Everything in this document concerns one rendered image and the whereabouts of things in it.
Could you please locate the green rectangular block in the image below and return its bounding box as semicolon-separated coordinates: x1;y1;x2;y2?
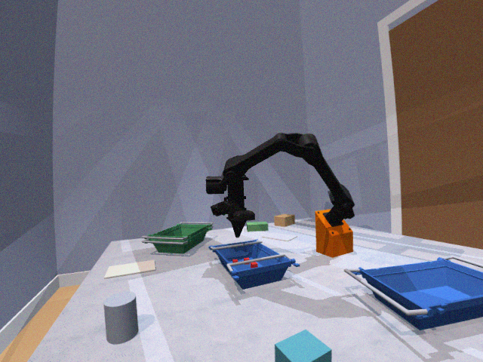
247;222;269;232

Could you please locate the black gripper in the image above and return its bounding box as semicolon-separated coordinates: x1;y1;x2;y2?
222;193;255;238

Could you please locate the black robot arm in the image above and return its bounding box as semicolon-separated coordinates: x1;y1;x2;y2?
206;133;355;227

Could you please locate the teal cube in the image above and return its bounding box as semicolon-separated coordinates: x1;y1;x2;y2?
275;330;332;362

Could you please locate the grey cylinder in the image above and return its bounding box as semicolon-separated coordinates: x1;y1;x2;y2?
103;291;138;345

